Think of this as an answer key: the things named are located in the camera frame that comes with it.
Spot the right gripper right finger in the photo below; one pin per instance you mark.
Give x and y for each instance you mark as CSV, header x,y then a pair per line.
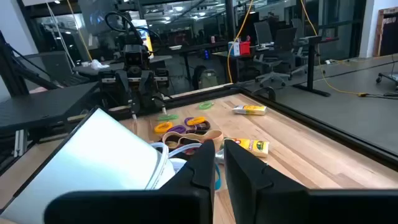
x,y
264,199

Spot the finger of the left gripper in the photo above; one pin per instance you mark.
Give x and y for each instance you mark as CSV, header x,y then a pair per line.
x,y
129,93
157,95

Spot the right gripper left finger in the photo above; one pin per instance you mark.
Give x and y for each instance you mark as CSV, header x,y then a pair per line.
x,y
186,199

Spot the yellow crayon box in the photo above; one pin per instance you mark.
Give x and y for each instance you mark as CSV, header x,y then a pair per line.
x,y
255,146
250,109

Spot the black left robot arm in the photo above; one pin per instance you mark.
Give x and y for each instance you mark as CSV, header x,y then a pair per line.
x,y
132,39

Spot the white desk lamp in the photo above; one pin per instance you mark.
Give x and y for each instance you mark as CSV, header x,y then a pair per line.
x,y
93,161

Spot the black office chair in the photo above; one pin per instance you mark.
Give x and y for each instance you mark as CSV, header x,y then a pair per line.
x,y
287,40
267,37

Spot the black standing desk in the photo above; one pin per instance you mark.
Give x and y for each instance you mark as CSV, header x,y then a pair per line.
x,y
311,62

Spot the white crumpled cloth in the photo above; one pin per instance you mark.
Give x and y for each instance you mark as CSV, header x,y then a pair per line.
x,y
98,64

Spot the grey backpack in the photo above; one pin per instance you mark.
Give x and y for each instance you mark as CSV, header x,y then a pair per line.
x,y
206,79

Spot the grey laptop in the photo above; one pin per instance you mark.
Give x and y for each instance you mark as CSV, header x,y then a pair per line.
x,y
59,67

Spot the white blue box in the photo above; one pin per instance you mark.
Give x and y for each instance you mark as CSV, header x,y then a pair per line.
x,y
234,48

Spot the red box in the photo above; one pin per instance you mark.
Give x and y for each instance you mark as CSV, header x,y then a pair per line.
x,y
245,48

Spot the wheeled cart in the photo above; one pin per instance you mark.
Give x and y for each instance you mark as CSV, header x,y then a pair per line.
x,y
388,77

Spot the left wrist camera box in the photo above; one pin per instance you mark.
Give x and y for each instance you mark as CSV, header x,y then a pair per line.
x,y
136,56

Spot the black aluminium table frame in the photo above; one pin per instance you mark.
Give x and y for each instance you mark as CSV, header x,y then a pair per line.
x,y
326,130

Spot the wooden frame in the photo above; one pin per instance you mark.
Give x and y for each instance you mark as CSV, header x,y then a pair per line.
x,y
377,31

